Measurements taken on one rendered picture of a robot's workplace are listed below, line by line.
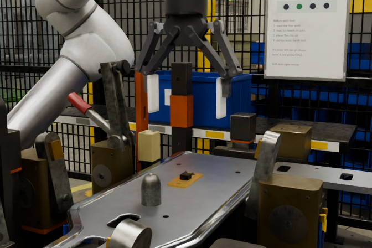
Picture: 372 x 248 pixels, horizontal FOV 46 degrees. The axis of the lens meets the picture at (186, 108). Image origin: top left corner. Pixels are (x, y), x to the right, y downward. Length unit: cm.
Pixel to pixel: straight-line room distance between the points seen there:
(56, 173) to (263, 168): 33
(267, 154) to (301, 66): 63
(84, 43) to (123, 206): 61
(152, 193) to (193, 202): 7
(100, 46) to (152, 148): 40
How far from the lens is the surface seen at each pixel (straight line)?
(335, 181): 86
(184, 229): 63
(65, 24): 122
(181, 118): 112
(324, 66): 126
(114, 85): 85
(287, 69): 128
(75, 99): 92
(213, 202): 72
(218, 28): 75
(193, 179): 82
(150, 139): 91
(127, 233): 38
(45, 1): 122
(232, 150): 105
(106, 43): 123
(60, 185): 75
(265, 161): 68
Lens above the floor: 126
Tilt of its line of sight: 9 degrees down
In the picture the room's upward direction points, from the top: straight up
